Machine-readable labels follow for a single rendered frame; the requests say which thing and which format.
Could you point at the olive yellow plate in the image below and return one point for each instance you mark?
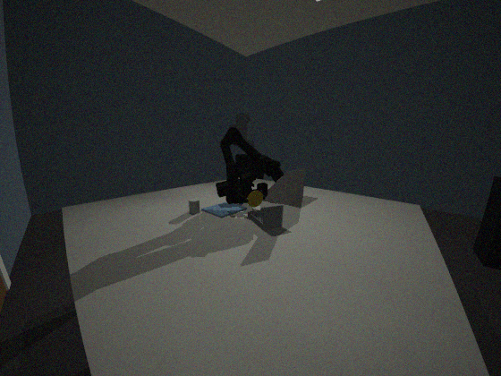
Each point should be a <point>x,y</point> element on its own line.
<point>255,198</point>

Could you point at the blue flat mat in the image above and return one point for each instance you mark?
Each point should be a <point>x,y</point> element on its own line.
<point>223,209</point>

